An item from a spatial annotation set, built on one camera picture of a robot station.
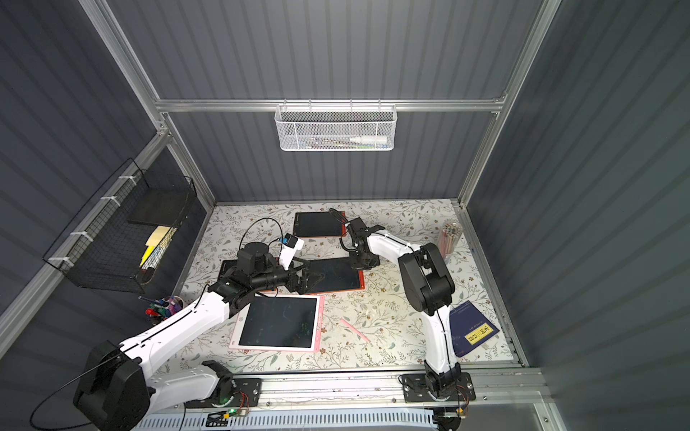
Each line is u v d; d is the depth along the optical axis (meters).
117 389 0.39
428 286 0.53
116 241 0.72
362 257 0.85
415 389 0.73
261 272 0.65
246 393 0.73
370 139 0.91
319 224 1.18
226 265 1.01
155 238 0.74
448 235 0.87
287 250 0.69
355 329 0.85
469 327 0.84
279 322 0.87
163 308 0.76
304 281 0.68
